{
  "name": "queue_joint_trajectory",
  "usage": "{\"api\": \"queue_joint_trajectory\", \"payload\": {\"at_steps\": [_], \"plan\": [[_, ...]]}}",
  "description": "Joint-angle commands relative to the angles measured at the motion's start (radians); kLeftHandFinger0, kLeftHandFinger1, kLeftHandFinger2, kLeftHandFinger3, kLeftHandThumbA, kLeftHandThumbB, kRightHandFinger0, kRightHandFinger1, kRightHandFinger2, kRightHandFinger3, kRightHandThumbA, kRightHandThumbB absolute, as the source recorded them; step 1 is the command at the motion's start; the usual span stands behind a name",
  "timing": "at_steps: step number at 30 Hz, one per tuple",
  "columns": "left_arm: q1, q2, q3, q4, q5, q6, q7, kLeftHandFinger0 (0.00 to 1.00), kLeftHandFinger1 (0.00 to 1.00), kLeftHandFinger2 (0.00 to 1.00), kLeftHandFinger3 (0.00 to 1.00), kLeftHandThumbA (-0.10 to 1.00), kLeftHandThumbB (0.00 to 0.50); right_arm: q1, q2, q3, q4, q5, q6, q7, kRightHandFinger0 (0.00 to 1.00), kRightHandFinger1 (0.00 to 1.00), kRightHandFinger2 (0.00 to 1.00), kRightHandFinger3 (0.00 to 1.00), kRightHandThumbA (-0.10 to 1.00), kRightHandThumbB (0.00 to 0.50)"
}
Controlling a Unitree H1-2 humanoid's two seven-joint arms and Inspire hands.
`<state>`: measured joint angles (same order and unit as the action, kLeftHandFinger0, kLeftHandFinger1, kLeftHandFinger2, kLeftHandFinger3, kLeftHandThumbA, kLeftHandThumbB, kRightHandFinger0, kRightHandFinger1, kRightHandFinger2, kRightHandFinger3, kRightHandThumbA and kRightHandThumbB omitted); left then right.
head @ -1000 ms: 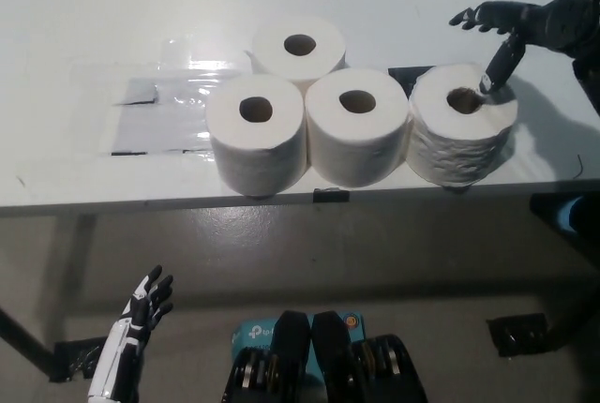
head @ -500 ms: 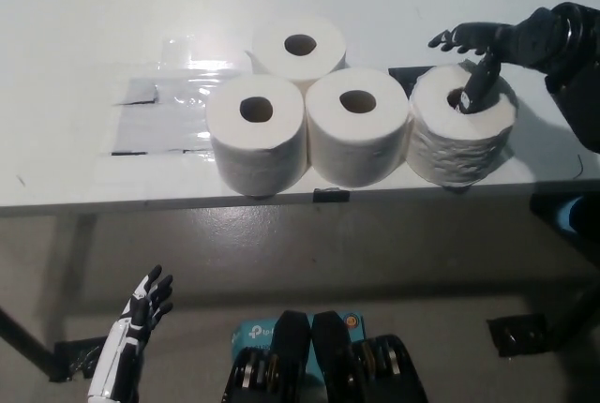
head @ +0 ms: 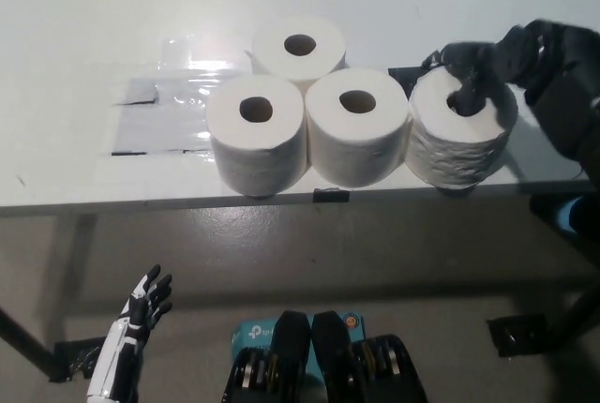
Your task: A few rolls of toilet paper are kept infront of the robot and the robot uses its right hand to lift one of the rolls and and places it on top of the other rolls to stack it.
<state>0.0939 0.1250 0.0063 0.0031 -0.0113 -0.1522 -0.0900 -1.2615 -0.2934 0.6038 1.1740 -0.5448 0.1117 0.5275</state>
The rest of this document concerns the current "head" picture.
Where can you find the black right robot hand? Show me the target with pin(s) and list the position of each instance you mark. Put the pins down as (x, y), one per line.
(529, 56)

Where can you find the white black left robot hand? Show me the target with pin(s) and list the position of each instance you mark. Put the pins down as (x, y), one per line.
(129, 323)

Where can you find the embossed white toilet paper roll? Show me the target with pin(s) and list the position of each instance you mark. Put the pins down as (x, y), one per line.
(450, 154)

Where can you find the smooth white toilet paper roll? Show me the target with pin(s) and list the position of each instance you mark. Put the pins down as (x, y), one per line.
(325, 58)
(351, 154)
(258, 159)

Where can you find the blue round object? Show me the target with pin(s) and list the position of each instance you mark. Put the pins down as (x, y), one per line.
(572, 213)

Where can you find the grey glossy tape patch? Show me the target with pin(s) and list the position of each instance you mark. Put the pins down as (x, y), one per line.
(159, 117)

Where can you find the small black tape tab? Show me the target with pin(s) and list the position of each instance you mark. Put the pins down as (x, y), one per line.
(331, 195)

